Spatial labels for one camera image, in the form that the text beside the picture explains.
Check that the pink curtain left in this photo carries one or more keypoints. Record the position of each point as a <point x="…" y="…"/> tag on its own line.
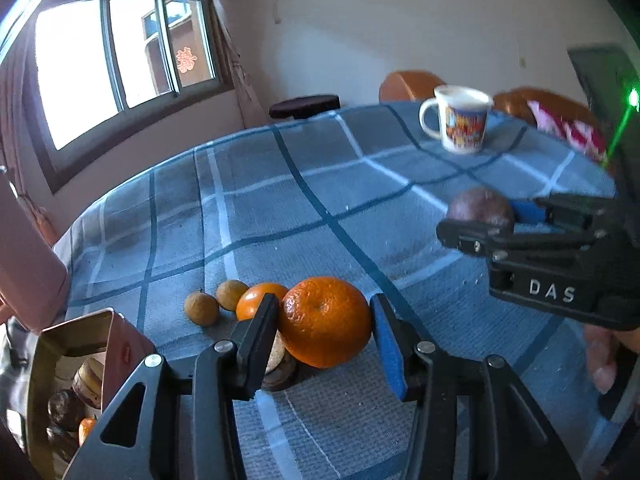
<point x="14" y="131"/>

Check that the pink metal tin box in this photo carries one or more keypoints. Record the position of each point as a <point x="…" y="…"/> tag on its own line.
<point x="77" y="368"/>

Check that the white printed mug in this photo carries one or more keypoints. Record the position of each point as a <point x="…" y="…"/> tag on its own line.
<point x="462" y="118"/>

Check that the person's hand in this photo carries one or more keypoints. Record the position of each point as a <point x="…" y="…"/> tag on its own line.
<point x="601" y="346"/>

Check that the dark water chestnut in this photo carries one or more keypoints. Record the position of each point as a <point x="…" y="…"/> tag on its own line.
<point x="66" y="410"/>

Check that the window with brown frame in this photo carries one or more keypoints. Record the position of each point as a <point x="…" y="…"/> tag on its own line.
<point x="106" y="69"/>

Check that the pink curtain right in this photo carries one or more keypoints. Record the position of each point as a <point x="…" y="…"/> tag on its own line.
<point x="251" y="111"/>

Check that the large orange tangerine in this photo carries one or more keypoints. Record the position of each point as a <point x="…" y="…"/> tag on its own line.
<point x="324" y="321"/>

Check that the pink electric kettle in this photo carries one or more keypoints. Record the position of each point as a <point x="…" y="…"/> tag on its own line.
<point x="34" y="281"/>

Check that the small orange tangerine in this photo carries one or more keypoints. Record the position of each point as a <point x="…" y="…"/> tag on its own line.
<point x="250" y="301"/>

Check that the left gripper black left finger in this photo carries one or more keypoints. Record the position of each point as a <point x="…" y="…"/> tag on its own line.
<point x="137" y="436"/>

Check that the large purple passion fruit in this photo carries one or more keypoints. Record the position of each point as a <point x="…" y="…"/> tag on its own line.
<point x="482" y="205"/>

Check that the brown leather chair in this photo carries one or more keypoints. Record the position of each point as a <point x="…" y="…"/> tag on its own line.
<point x="514" y="102"/>
<point x="409" y="85"/>

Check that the dark round stool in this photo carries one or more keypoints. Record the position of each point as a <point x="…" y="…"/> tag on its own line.
<point x="304" y="107"/>

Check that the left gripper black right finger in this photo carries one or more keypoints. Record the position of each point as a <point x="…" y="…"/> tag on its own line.
<point x="510" y="436"/>

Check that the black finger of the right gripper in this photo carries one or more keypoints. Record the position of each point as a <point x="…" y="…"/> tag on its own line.
<point x="500" y="245"/>
<point x="570" y="212"/>

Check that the brown longan fruit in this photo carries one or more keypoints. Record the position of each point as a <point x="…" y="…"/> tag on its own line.
<point x="201" y="309"/>
<point x="229" y="293"/>

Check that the pink curtain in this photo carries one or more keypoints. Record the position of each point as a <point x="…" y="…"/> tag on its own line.
<point x="14" y="131"/>
<point x="251" y="111"/>

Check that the blue plaid tablecloth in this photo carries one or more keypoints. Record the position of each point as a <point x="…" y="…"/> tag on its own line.
<point x="355" y="194"/>

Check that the pink floral cloth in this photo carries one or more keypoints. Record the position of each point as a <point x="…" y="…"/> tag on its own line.
<point x="580" y="136"/>

